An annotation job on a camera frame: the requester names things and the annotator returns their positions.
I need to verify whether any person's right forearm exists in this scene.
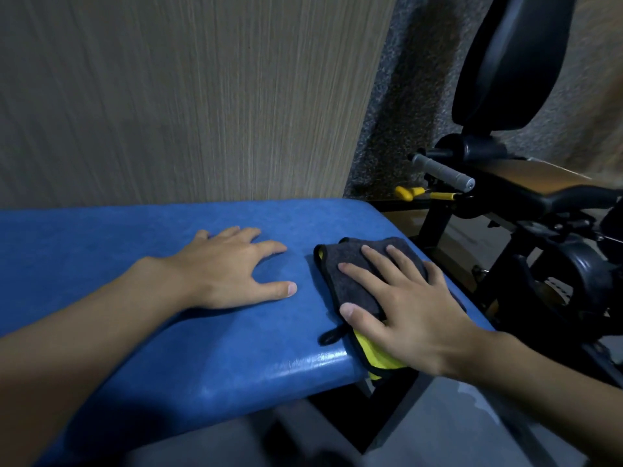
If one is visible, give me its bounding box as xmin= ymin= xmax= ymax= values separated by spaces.
xmin=455 ymin=330 xmax=623 ymax=467

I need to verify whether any black exercise machine frame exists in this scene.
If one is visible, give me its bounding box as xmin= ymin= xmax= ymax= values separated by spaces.
xmin=367 ymin=133 xmax=623 ymax=390

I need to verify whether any person's left forearm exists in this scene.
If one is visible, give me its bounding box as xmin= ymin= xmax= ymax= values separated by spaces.
xmin=0 ymin=257 xmax=191 ymax=467

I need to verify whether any blue padded bench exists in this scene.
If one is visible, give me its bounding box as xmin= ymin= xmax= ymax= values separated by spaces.
xmin=0 ymin=198 xmax=495 ymax=467

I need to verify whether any black machine seat pad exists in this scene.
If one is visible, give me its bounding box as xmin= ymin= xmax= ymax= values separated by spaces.
xmin=467 ymin=158 xmax=623 ymax=217

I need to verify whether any grey handle grip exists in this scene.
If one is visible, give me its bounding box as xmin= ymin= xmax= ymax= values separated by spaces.
xmin=411 ymin=152 xmax=476 ymax=193

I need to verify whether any person's left hand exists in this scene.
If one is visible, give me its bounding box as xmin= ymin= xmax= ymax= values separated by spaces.
xmin=141 ymin=226 xmax=299 ymax=311

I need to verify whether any person's right hand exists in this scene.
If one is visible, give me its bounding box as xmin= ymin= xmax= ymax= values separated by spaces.
xmin=337 ymin=243 xmax=487 ymax=380

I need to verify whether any grey and yellow cleaning cloth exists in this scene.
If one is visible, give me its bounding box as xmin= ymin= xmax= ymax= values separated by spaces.
xmin=313 ymin=236 xmax=468 ymax=383

